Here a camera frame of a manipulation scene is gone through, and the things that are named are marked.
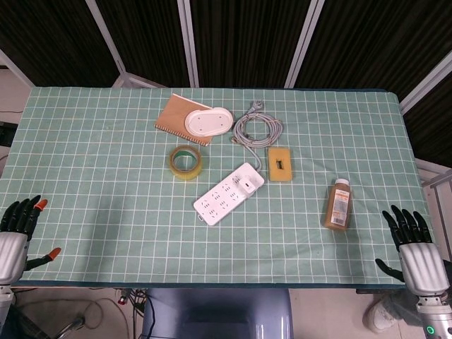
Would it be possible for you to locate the white sneaker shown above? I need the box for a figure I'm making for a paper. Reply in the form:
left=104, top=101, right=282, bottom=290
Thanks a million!
left=362, top=299, right=396, bottom=333

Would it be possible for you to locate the yellow tape roll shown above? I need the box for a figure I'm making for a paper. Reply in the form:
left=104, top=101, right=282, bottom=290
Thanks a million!
left=167, top=145, right=206, bottom=182

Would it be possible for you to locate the blue-grey robot torso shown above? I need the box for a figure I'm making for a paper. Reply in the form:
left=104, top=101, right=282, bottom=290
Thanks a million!
left=141, top=288, right=295, bottom=339

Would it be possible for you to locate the white plug adapter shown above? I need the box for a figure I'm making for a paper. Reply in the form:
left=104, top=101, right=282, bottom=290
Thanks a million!
left=241, top=175, right=261, bottom=194

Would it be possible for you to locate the brown juice bottle white cap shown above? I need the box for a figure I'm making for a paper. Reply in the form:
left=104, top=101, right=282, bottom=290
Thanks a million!
left=321, top=178, right=353, bottom=231

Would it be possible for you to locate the white power strip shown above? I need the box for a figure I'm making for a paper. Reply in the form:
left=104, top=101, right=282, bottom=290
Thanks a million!
left=193, top=162, right=265, bottom=227

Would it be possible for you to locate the grey coiled power cable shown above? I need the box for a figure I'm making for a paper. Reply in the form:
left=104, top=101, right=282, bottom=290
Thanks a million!
left=231, top=101, right=285, bottom=171

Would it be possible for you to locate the brown spiral notebook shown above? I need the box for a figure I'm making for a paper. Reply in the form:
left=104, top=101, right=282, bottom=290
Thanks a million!
left=154, top=93, right=215, bottom=148

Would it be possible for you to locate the green checked tablecloth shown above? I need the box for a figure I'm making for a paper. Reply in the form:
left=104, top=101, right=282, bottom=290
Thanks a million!
left=0, top=87, right=449, bottom=287

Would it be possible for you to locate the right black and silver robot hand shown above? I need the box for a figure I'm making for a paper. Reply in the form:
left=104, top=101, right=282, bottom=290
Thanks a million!
left=374, top=204, right=446, bottom=297

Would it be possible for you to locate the yellow sponge block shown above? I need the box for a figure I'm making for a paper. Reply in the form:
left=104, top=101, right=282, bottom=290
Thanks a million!
left=267, top=147, right=294, bottom=183

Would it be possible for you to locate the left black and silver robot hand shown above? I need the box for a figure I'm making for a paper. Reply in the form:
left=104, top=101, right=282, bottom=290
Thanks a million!
left=0, top=195, right=61, bottom=285

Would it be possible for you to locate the white oval plastic tray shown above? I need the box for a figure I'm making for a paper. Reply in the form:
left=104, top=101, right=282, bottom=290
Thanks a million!
left=184, top=107, right=234, bottom=138

